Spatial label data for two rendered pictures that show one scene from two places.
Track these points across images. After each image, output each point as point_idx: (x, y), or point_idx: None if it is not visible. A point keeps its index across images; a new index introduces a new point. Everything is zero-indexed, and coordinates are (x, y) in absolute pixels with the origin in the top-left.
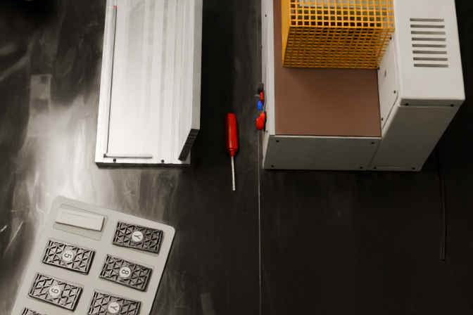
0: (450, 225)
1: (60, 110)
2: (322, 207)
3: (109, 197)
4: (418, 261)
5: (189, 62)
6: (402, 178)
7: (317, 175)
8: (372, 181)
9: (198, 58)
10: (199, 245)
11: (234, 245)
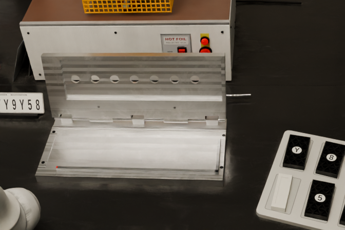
0: None
1: (160, 215)
2: (263, 54)
3: (255, 176)
4: (303, 13)
5: (141, 94)
6: (240, 18)
7: (236, 55)
8: (242, 30)
9: (157, 53)
10: (299, 118)
11: (297, 99)
